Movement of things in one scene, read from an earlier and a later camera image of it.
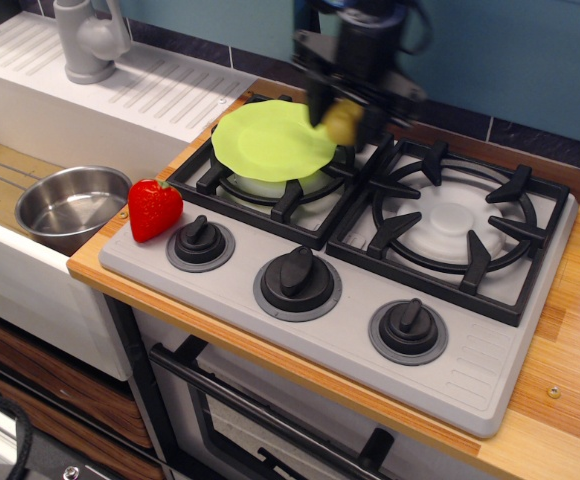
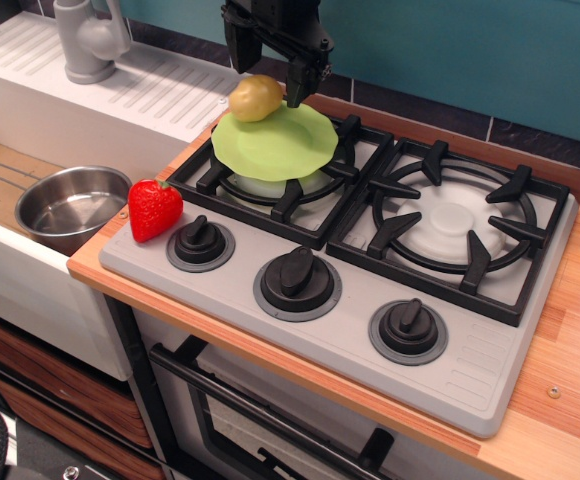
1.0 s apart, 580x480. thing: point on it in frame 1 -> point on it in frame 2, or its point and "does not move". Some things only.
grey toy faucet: x=91 y=44 does not move
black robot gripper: x=361 y=63 -> x=291 y=28
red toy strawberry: x=153 y=206 does not move
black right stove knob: x=407 y=332 does not move
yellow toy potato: x=342 y=120 -> x=253 y=97
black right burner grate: x=454 y=225 does not move
